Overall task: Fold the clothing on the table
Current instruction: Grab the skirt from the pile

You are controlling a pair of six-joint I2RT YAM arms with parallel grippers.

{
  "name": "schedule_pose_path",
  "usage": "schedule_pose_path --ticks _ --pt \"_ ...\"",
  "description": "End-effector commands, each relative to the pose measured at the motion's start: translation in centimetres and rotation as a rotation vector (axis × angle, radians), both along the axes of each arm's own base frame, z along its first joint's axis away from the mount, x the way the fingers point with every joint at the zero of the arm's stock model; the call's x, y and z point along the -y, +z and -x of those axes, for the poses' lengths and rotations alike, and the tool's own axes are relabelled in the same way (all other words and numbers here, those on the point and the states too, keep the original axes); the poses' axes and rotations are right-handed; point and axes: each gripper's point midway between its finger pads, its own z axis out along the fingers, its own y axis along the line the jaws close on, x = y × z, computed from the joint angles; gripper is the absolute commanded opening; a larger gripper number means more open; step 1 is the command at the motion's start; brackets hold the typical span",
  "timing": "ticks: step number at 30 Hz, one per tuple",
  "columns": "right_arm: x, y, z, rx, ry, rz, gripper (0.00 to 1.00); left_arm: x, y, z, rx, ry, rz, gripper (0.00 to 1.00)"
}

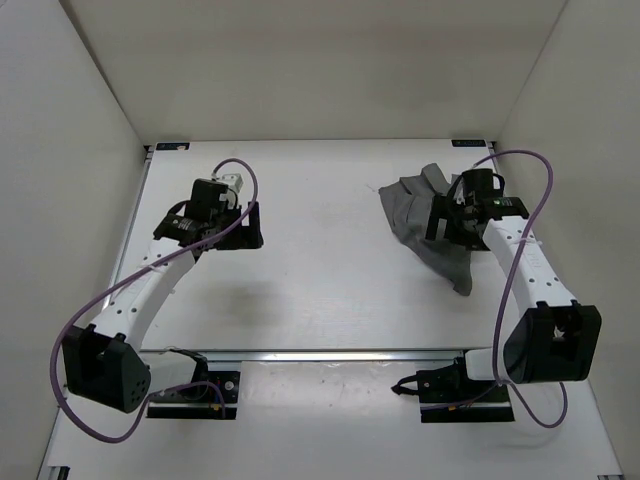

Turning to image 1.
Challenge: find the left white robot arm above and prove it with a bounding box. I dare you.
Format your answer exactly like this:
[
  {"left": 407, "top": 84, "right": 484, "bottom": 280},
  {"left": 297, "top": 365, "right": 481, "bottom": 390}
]
[{"left": 52, "top": 195, "right": 264, "bottom": 413}]

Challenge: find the blue table label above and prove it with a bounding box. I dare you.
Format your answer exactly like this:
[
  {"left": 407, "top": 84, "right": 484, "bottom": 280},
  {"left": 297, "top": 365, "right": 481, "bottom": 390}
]
[
  {"left": 155, "top": 142, "right": 190, "bottom": 151},
  {"left": 451, "top": 139, "right": 487, "bottom": 148}
]

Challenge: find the left blue table label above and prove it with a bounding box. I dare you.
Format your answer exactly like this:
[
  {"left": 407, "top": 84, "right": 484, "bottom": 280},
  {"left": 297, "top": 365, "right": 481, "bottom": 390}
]
[{"left": 155, "top": 142, "right": 190, "bottom": 151}]

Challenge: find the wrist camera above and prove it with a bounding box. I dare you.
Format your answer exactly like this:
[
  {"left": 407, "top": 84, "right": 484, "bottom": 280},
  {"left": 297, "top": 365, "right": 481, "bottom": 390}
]
[
  {"left": 461, "top": 168, "right": 506, "bottom": 202},
  {"left": 185, "top": 173, "right": 244, "bottom": 222}
]

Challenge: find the right blue table label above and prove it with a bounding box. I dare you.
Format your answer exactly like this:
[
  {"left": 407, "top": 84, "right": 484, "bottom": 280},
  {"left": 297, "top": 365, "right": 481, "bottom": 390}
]
[{"left": 451, "top": 139, "right": 487, "bottom": 148}]

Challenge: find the aluminium table edge rail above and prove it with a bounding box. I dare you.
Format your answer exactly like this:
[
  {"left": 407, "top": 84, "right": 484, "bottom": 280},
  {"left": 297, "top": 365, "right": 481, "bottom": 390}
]
[{"left": 202, "top": 349, "right": 464, "bottom": 363}]

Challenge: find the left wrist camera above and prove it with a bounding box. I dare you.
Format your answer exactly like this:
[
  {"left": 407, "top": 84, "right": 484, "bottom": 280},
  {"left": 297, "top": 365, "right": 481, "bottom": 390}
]
[{"left": 185, "top": 173, "right": 244, "bottom": 222}]

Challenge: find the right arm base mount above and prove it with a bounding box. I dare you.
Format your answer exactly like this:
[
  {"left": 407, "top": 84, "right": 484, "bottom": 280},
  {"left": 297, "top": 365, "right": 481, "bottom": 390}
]
[{"left": 391, "top": 357, "right": 515, "bottom": 424}]

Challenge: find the grey pleated skirt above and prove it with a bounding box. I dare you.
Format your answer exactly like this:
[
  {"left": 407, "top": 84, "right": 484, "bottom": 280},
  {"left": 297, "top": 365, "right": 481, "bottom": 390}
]
[{"left": 378, "top": 163, "right": 473, "bottom": 297}]

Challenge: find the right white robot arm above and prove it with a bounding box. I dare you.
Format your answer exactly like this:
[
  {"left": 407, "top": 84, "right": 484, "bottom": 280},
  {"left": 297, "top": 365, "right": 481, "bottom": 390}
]
[{"left": 426, "top": 195, "right": 602, "bottom": 401}]

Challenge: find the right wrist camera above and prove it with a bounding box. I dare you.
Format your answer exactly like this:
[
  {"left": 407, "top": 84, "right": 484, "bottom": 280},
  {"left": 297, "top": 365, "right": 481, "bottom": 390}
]
[{"left": 461, "top": 168, "right": 506, "bottom": 202}]

